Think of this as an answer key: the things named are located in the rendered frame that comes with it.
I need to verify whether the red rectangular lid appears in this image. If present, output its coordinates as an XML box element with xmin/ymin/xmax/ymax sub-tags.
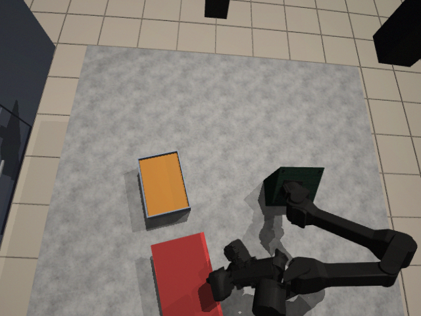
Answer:
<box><xmin>151</xmin><ymin>232</ymin><xmax>223</xmax><ymax>316</ymax></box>

